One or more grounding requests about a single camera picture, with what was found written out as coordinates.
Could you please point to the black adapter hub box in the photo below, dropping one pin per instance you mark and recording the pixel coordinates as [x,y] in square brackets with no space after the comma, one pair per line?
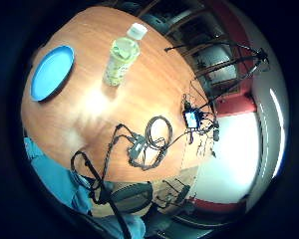
[137,146]

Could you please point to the small device with lit screen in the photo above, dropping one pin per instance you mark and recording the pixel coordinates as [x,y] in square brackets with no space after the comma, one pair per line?
[191,119]

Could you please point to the green tea plastic bottle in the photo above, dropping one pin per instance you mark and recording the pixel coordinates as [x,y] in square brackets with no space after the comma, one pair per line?
[122,55]

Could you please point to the black office chair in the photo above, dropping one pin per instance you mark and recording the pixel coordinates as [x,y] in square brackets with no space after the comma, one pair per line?
[132,196]

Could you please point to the blue round plate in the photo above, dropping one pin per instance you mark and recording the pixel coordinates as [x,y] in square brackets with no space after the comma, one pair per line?
[52,73]

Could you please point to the the person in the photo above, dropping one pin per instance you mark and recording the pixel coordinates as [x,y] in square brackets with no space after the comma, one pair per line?
[61,186]

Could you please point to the black camera tripod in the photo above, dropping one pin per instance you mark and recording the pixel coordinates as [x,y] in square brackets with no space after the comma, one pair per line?
[229,66]

